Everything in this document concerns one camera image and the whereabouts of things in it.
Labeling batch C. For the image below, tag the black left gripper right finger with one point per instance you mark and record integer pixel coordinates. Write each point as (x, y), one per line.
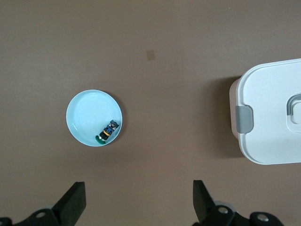
(203, 207)

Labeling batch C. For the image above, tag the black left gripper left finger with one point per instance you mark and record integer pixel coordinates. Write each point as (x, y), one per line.
(70, 204)

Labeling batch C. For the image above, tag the light blue round plate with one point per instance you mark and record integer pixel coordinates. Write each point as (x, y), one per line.
(89, 113)

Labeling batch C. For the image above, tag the white lunch box grey clips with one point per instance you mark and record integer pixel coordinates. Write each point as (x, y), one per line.
(268, 99)

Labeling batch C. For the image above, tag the beige tape patch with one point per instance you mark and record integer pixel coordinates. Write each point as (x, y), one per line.
(150, 55)

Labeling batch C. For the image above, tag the green push button switch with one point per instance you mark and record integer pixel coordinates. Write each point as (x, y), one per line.
(108, 131)

